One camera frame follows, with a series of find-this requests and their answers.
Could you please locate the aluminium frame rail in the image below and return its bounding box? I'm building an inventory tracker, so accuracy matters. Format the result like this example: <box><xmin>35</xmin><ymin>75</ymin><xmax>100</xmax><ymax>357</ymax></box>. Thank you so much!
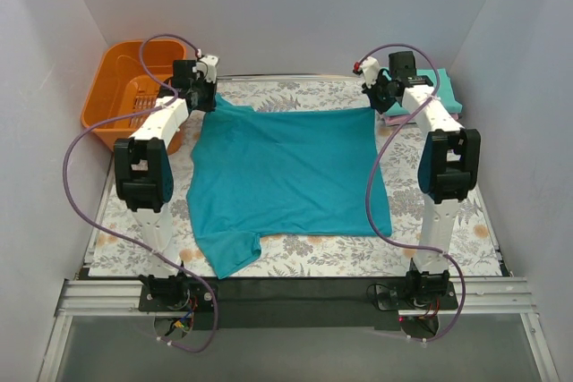
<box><xmin>40</xmin><ymin>276</ymin><xmax>558</xmax><ymax>381</ymax></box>

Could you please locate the teal t shirt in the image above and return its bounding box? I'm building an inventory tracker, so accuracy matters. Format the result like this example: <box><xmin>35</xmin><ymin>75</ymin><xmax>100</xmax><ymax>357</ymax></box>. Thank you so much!
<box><xmin>187</xmin><ymin>98</ymin><xmax>392</xmax><ymax>278</ymax></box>

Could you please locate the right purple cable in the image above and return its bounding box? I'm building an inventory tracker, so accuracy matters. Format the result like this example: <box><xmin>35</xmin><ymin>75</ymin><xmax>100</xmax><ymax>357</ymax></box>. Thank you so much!
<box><xmin>357</xmin><ymin>43</ymin><xmax>465</xmax><ymax>344</ymax></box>

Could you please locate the folded mint green shirt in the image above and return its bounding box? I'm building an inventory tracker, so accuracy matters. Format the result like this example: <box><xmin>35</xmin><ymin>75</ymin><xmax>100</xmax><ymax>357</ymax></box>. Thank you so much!
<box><xmin>385</xmin><ymin>68</ymin><xmax>463</xmax><ymax>117</ymax></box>

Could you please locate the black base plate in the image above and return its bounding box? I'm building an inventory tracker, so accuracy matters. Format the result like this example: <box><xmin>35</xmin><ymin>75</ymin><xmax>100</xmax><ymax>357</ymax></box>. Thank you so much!
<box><xmin>138</xmin><ymin>275</ymin><xmax>461</xmax><ymax>331</ymax></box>

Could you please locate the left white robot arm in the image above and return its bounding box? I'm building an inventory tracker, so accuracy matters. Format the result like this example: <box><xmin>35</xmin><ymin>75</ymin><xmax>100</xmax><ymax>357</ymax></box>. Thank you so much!
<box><xmin>114</xmin><ymin>55</ymin><xmax>219</xmax><ymax>310</ymax></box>

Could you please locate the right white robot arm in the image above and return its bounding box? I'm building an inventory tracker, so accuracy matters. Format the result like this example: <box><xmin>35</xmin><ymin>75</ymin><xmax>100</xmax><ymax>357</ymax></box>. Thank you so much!
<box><xmin>355</xmin><ymin>51</ymin><xmax>481</xmax><ymax>312</ymax></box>

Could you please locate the orange plastic basket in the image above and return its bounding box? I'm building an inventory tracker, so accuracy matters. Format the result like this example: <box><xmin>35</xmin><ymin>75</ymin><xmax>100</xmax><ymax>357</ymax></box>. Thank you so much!
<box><xmin>81</xmin><ymin>38</ymin><xmax>186</xmax><ymax>127</ymax></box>

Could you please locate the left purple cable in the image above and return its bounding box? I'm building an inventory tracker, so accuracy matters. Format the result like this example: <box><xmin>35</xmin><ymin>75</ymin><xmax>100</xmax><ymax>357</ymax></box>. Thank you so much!
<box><xmin>62</xmin><ymin>33</ymin><xmax>220</xmax><ymax>352</ymax></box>

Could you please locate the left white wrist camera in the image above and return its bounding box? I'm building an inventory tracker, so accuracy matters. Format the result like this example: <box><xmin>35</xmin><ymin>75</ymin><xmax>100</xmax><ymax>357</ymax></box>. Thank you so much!
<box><xmin>196</xmin><ymin>55</ymin><xmax>219</xmax><ymax>83</ymax></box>

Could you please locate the folded pink shirt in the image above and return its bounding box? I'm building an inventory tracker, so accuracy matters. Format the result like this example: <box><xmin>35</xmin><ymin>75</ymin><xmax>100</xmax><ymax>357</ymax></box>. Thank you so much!
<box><xmin>381</xmin><ymin>113</ymin><xmax>460</xmax><ymax>126</ymax></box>

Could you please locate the purple cable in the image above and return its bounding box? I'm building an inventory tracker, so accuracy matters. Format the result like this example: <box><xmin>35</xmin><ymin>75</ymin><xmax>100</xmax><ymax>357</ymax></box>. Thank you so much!
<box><xmin>62</xmin><ymin>33</ymin><xmax>220</xmax><ymax>352</ymax></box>
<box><xmin>357</xmin><ymin>43</ymin><xmax>465</xmax><ymax>344</ymax></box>

